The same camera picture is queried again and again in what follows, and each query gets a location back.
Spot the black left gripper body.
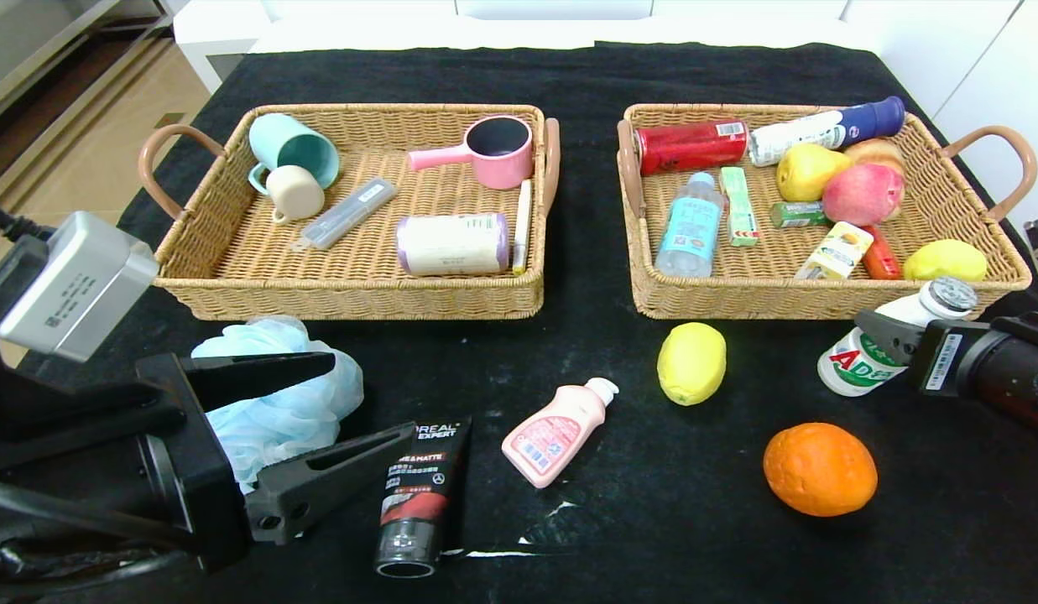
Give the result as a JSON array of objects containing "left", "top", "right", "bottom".
[{"left": 77, "top": 352, "right": 254, "bottom": 575}]

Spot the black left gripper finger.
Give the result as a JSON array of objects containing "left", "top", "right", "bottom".
[
  {"left": 246, "top": 421, "right": 418, "bottom": 545},
  {"left": 180, "top": 351, "right": 336, "bottom": 414}
]

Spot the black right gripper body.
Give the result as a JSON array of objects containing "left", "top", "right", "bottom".
[{"left": 908, "top": 319, "right": 1038, "bottom": 434}]

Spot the white AD milk bottle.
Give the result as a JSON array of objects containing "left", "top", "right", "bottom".
[{"left": 817, "top": 276, "right": 979, "bottom": 398}]

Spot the light blue bath loofah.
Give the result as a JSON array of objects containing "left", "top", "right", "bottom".
[{"left": 190, "top": 315, "right": 365, "bottom": 496}]

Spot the yellow lemon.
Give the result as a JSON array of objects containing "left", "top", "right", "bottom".
[
  {"left": 657, "top": 322, "right": 728, "bottom": 407},
  {"left": 903, "top": 239, "right": 988, "bottom": 283}
]

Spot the red sausage stick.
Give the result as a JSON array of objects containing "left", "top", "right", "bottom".
[{"left": 861, "top": 225, "right": 904, "bottom": 281}]

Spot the yellow and white snack packet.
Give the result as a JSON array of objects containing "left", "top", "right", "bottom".
[{"left": 794, "top": 221, "right": 874, "bottom": 281}]

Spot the black face wash tube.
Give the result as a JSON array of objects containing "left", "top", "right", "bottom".
[{"left": 373, "top": 417, "right": 473, "bottom": 580}]

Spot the red apple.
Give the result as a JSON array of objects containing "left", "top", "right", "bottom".
[{"left": 822, "top": 163, "right": 905, "bottom": 227}]

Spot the small dark green box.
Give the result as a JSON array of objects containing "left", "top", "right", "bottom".
[{"left": 769, "top": 201, "right": 830, "bottom": 229}]

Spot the orange brown bread bun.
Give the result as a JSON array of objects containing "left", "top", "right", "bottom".
[{"left": 844, "top": 138, "right": 905, "bottom": 179}]

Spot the yellow pear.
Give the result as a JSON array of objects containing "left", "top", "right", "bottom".
[{"left": 775, "top": 143, "right": 855, "bottom": 203}]

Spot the small beige cup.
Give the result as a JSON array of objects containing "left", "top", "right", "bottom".
[{"left": 265, "top": 164, "right": 326, "bottom": 226}]

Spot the grey utility knife case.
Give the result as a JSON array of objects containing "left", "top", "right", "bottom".
[{"left": 292, "top": 177, "right": 399, "bottom": 253}]

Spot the light green gum pack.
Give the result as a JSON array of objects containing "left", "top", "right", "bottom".
[{"left": 719, "top": 166, "right": 760, "bottom": 247}]

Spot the white spray bottle blue cap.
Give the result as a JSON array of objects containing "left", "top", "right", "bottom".
[{"left": 749, "top": 96, "right": 906, "bottom": 168}]

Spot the clear water bottle blue label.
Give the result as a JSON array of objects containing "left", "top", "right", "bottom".
[{"left": 655, "top": 171, "right": 726, "bottom": 279}]

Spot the teal mug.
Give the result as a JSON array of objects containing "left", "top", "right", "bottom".
[{"left": 248, "top": 112, "right": 341, "bottom": 195}]

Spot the white roll with purple ends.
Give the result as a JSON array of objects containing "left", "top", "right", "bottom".
[{"left": 395, "top": 212, "right": 511, "bottom": 278}]

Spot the pink lotion bottle white cap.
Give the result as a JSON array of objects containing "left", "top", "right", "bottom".
[{"left": 501, "top": 377, "right": 620, "bottom": 490}]

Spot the red drink can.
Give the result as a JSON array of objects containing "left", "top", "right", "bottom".
[{"left": 634, "top": 121, "right": 750, "bottom": 177}]

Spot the white and yellow stick tube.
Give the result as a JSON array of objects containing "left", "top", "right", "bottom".
[{"left": 512, "top": 178, "right": 535, "bottom": 276}]

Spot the grey shelf unit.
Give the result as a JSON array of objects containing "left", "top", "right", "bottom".
[{"left": 0, "top": 0, "right": 171, "bottom": 127}]

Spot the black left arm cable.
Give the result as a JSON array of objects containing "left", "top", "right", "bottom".
[{"left": 0, "top": 476, "right": 202, "bottom": 588}]

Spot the wicker basket with brown handles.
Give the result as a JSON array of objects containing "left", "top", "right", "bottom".
[
  {"left": 138, "top": 103, "right": 561, "bottom": 322},
  {"left": 616, "top": 102, "right": 1038, "bottom": 321}
]

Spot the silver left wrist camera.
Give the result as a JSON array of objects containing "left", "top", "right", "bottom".
[{"left": 0, "top": 211, "right": 160, "bottom": 363}]

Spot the pink cup with long handle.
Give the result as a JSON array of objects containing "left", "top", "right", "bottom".
[{"left": 407, "top": 115, "right": 535, "bottom": 190}]

